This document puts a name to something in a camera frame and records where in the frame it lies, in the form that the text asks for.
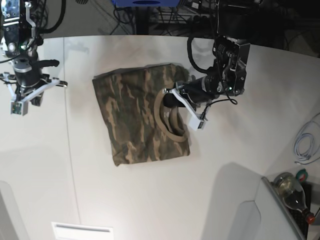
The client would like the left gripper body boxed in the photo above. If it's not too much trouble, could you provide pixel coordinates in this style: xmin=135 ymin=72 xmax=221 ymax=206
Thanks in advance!
xmin=162 ymin=76 xmax=238 ymax=130

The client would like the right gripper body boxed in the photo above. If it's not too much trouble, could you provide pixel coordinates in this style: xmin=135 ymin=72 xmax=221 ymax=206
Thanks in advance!
xmin=0 ymin=58 xmax=68 ymax=116

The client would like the camouflage t-shirt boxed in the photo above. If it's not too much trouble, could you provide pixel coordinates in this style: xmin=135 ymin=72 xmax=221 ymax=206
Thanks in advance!
xmin=92 ymin=63 xmax=190 ymax=166

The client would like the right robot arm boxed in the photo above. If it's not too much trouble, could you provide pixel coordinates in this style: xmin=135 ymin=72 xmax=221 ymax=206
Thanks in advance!
xmin=0 ymin=0 xmax=68 ymax=116

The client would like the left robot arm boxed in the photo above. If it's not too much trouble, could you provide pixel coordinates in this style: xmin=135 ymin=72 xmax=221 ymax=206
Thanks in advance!
xmin=163 ymin=0 xmax=260 ymax=130

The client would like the blue box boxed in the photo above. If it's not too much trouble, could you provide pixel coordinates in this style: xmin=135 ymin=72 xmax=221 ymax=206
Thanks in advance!
xmin=112 ymin=0 xmax=180 ymax=7

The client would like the green tape roll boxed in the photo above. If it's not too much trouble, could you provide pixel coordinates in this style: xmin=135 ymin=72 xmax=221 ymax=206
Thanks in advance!
xmin=295 ymin=168 xmax=309 ymax=183

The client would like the clear plastic bottle red cap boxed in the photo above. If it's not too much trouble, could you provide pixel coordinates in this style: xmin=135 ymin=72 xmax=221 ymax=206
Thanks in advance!
xmin=273 ymin=172 xmax=316 ymax=225

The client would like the white coiled cable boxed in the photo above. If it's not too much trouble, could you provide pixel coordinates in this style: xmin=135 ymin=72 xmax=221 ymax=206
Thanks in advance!
xmin=292 ymin=115 xmax=320 ymax=165

